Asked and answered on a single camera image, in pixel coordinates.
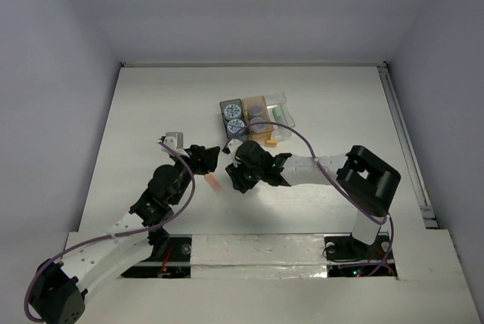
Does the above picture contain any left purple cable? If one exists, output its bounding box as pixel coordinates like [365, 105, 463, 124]
[23, 142, 196, 320]

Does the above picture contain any purple cable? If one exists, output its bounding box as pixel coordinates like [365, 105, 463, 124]
[234, 122, 396, 276]
[23, 142, 196, 320]

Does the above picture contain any blue cleaning gel jar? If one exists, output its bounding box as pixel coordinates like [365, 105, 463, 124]
[222, 103, 242, 121]

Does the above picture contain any green highlighter pen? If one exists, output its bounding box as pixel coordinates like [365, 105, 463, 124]
[271, 106, 286, 124]

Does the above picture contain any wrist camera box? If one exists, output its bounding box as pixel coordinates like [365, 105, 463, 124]
[222, 139, 243, 159]
[158, 132, 185, 154]

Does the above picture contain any clear plastic container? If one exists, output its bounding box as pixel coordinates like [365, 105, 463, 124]
[264, 92, 296, 142]

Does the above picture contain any grey translucent container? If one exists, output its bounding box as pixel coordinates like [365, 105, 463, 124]
[219, 98, 249, 142]

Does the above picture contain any aluminium side rail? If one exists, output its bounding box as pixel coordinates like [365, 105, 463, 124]
[377, 66, 440, 229]

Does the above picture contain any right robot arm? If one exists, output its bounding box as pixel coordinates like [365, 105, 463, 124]
[223, 139, 401, 257]

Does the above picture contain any orange translucent container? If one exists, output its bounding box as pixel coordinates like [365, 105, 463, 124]
[242, 95, 273, 142]

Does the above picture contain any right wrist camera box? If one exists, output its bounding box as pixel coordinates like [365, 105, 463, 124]
[222, 139, 243, 159]

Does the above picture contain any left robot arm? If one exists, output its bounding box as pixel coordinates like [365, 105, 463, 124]
[23, 138, 220, 323]

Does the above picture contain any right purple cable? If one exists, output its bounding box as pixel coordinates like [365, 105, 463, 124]
[234, 122, 396, 276]

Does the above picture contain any orange highlighter pen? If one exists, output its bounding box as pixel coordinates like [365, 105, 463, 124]
[204, 173, 222, 192]

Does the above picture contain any paper clip tub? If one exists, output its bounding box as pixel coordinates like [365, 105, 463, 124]
[247, 103, 263, 118]
[250, 117, 267, 134]

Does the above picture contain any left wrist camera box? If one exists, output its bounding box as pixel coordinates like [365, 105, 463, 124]
[158, 132, 185, 154]

